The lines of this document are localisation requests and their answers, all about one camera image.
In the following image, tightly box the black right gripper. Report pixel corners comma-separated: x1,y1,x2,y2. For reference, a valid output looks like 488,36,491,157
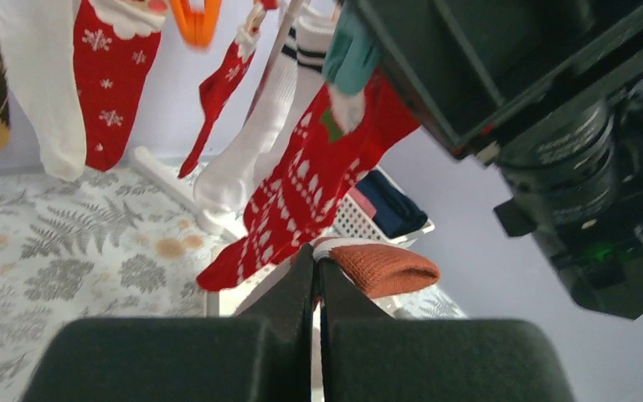
353,1,643,319

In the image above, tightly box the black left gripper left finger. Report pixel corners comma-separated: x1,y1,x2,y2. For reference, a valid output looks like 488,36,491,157
23,245,314,402

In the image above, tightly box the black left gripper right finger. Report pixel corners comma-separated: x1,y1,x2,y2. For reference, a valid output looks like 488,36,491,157
317,258,574,401

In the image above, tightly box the brown striped sock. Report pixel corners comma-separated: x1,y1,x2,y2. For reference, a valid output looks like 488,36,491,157
311,237,440,299

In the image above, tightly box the teal clothes clip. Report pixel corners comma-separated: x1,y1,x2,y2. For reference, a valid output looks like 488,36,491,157
322,1,383,96

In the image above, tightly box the red dotted sock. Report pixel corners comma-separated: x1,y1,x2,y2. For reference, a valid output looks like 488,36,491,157
272,73,419,262

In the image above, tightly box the orange clothes clip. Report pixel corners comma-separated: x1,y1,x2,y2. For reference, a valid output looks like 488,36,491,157
169,0,222,49

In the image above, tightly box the white sock with black stripes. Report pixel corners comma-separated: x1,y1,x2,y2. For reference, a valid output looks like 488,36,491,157
193,27,296,214

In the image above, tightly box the white sock basket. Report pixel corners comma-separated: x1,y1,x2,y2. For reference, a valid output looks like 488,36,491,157
204,244,400,318

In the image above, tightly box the dark navy folded cloth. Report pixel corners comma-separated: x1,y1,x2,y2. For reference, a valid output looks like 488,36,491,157
355,169,428,239

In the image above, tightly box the white basket with dark clothes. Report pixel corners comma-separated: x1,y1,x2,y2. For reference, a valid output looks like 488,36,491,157
332,167,435,248

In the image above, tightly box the pink folded cloth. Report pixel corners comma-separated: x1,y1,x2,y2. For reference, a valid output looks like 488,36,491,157
347,187,377,219

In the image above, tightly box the floral patterned table mat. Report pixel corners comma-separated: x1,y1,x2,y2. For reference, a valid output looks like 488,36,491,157
0,168,270,401

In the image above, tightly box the red white hanging sock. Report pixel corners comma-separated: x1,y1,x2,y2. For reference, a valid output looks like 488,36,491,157
74,0,168,172

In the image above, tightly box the silver drying rack frame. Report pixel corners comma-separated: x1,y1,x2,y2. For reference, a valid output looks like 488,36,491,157
130,0,306,242

